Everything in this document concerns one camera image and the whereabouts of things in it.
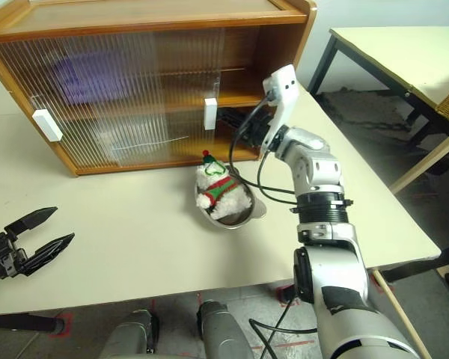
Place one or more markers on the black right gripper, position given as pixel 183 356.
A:
pixel 256 132

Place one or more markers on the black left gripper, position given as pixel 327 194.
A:
pixel 2 258

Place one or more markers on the ribbed translucent sliding door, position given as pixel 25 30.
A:
pixel 194 75
pixel 30 75

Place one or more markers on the purple tissue package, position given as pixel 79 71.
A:
pixel 82 78

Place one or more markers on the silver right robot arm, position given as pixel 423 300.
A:
pixel 314 168

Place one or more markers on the white plush toy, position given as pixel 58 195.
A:
pixel 224 194

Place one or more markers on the wooden cabinet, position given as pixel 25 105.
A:
pixel 134 16

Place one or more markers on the black table leg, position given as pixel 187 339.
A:
pixel 22 321

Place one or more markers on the metal bowl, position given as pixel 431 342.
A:
pixel 258 211

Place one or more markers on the grey rounded leg cover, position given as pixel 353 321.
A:
pixel 131 333
pixel 222 329

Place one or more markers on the cream side table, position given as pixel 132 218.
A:
pixel 389 52

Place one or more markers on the pale wooden beam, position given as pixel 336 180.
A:
pixel 426 161

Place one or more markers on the wooden stick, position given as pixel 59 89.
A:
pixel 400 314

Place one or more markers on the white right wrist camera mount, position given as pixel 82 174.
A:
pixel 286 89

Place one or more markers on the black table frame bar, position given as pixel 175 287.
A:
pixel 426 267

